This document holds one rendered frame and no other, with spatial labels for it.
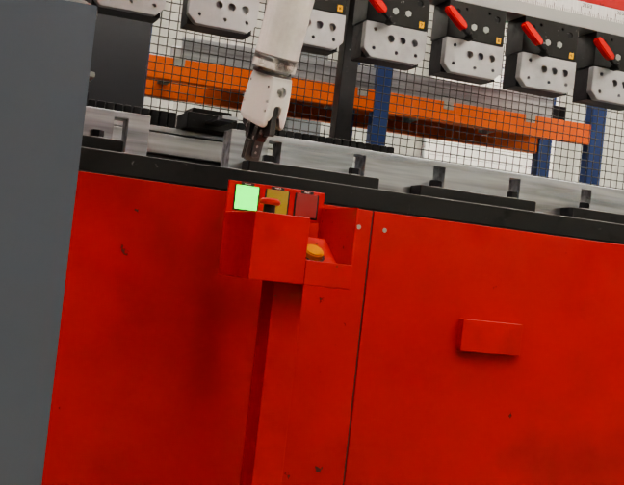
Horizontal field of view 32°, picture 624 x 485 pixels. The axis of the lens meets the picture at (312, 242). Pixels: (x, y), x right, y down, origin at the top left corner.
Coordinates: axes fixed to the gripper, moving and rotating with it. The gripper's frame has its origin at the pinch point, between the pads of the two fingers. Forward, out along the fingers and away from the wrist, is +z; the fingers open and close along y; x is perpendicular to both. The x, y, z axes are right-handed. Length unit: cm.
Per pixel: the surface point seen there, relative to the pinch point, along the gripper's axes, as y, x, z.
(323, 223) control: -10.8, -13.1, 10.1
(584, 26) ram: 12, -89, -40
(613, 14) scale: 11, -97, -45
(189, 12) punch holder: 30.9, 4.0, -20.4
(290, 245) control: -23.2, 1.8, 11.5
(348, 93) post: 85, -81, -5
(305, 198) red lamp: -7.7, -9.8, 6.4
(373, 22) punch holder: 22, -36, -28
